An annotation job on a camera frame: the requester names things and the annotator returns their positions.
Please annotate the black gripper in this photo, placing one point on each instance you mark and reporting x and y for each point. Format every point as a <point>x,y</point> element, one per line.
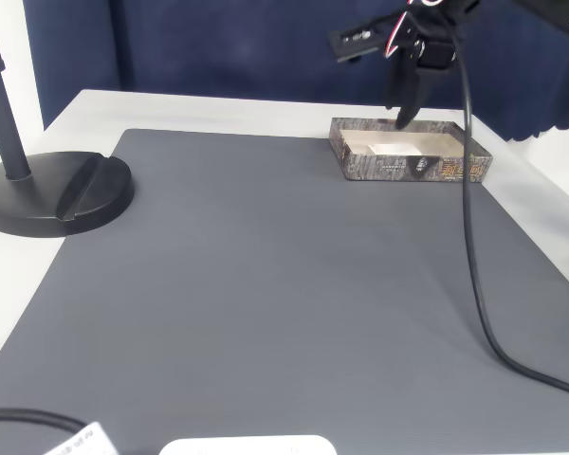
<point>406,84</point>

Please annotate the patterned cardboard box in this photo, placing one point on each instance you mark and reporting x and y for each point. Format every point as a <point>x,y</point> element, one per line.
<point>384,168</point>

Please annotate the dark blue curtain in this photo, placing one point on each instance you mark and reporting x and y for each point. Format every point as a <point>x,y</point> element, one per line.
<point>218,47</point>

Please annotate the grey table mat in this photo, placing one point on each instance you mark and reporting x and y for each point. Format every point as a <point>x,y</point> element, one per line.
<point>265,284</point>

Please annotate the black round-base stand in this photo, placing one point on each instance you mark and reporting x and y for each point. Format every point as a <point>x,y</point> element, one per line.
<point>52,199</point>

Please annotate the flat white device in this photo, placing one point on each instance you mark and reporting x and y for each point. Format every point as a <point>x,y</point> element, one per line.
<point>246,446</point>

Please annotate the white paper label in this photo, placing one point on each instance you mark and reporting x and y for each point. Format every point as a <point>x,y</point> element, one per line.
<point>85,441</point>

